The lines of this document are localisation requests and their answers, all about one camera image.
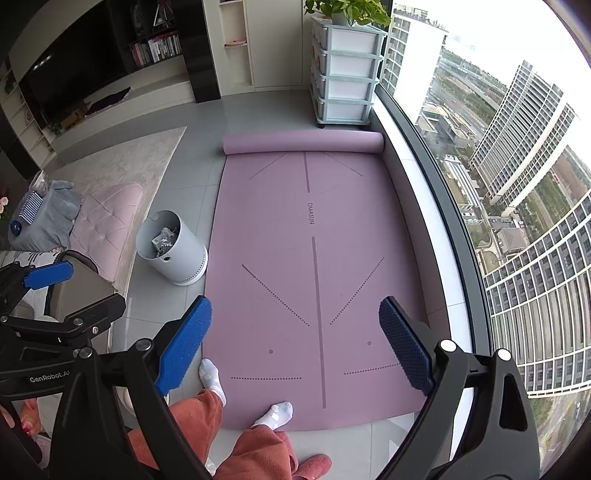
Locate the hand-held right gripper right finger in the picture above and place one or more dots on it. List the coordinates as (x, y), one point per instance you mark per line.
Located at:
(406, 346)

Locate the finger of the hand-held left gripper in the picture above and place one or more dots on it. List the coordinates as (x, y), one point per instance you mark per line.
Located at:
(48, 275)
(83, 318)

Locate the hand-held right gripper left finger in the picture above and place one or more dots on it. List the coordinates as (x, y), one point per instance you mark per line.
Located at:
(184, 346)

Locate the white round trash bin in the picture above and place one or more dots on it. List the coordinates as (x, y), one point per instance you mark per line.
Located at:
(180, 258)

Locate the person's left hand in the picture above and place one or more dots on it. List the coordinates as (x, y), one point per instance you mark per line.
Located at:
(25, 417)

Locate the dark grey chair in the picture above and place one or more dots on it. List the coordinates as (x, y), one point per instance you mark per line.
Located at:
(83, 286)

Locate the white socked foot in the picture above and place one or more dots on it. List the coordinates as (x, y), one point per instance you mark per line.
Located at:
(212, 378)
(274, 414)

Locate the grey cloth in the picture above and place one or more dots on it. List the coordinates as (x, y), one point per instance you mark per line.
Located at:
(60, 207)

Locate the blue checked cloth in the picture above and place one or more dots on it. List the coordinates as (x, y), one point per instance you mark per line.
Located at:
(32, 207)

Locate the pink tufted ottoman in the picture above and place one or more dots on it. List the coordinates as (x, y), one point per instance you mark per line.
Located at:
(111, 217)

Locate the salmon pants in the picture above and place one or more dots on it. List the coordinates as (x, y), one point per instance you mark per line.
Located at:
(258, 452)

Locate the curved grid facade building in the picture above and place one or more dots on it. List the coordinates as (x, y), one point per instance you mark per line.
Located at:
(545, 314)

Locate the purple yoga mat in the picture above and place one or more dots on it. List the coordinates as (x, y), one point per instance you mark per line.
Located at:
(277, 230)

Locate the beige rug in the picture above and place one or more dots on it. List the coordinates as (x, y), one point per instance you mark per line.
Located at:
(138, 157)

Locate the pink slipper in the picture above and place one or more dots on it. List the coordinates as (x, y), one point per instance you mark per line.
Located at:
(316, 466)

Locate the black television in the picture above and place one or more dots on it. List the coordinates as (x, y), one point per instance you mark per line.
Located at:
(69, 83)

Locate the white television cabinet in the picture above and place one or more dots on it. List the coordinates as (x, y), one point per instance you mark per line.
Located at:
(152, 87)

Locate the tall grey tower building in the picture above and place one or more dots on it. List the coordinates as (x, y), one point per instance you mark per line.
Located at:
(521, 138)

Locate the row of books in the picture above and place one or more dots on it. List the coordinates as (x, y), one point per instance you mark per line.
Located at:
(154, 48)

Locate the black bookshelf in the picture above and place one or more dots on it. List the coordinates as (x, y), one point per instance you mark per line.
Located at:
(203, 46)

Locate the pale blue drawer unit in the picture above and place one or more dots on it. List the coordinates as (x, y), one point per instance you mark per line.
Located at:
(346, 69)

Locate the white high-rise building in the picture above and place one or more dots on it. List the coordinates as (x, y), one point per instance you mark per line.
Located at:
(415, 60)

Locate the white tall shelf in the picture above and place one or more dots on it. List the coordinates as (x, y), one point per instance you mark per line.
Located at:
(235, 46)

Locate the green potted plant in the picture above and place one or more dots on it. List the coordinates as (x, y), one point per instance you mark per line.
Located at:
(355, 9)

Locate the dark window frame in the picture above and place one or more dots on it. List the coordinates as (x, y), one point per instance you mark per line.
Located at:
(438, 207)

